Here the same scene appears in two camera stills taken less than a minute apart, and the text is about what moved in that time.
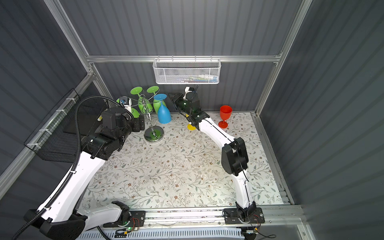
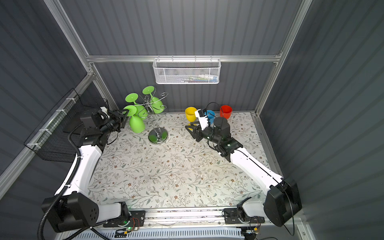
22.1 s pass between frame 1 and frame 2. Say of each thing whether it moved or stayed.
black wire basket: stayed
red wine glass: stayed
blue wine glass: moved
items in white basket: stayed
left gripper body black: moved
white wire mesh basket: stayed
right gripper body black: moved
